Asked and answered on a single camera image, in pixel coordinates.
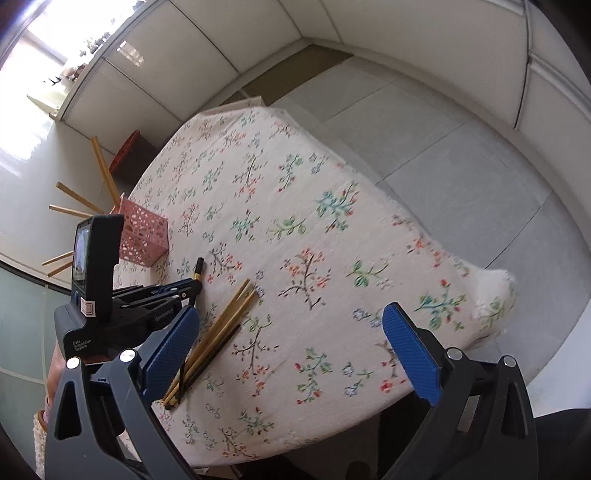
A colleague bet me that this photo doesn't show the person's left hand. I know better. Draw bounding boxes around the person's left hand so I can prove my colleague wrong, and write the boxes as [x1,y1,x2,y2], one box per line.
[45,343,66,416]

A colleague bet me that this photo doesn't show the white kitchen cabinets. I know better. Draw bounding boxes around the white kitchen cabinets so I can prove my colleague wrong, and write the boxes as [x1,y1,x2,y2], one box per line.
[55,0,591,153]

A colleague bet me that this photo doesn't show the bamboo chopstick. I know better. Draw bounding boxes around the bamboo chopstick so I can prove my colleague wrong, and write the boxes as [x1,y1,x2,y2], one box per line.
[90,136,120,210]
[162,279,257,410]
[47,260,73,278]
[175,257,204,402]
[163,290,259,409]
[162,279,256,404]

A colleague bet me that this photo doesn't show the pink perforated utensil basket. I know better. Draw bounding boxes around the pink perforated utensil basket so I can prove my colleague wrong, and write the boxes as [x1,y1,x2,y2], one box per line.
[112,194,169,267]

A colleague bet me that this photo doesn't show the red-rimmed dark waste bin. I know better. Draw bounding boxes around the red-rimmed dark waste bin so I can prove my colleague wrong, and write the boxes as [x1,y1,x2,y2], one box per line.
[109,130,158,185]

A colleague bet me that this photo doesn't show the floral tablecloth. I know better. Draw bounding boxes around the floral tablecloth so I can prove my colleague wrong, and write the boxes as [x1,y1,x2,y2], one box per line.
[114,106,517,467]

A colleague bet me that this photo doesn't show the brown floor mat right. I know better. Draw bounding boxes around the brown floor mat right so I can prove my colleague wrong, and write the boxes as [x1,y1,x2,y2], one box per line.
[242,45,351,105]

